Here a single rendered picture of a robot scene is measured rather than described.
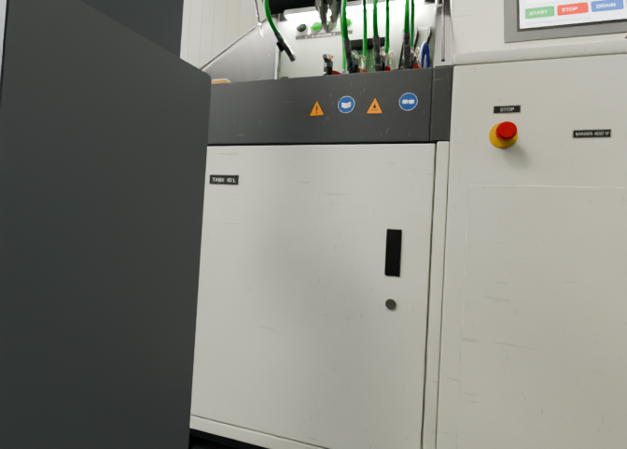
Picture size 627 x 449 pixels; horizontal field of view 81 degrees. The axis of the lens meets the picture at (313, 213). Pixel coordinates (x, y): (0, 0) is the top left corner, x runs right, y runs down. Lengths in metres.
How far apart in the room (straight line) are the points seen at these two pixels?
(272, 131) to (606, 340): 0.79
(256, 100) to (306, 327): 0.56
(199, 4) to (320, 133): 4.90
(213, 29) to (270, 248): 4.62
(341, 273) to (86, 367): 0.54
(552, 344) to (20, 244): 0.83
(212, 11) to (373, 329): 4.99
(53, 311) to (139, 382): 0.14
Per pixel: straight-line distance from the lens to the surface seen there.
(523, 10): 1.25
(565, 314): 0.85
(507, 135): 0.80
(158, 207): 0.47
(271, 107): 0.93
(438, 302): 0.82
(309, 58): 1.57
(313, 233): 0.84
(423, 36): 1.51
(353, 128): 0.85
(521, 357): 0.86
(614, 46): 0.94
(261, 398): 0.98
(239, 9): 5.20
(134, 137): 0.45
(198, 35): 5.48
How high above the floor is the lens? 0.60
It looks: 1 degrees up
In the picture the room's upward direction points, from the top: 3 degrees clockwise
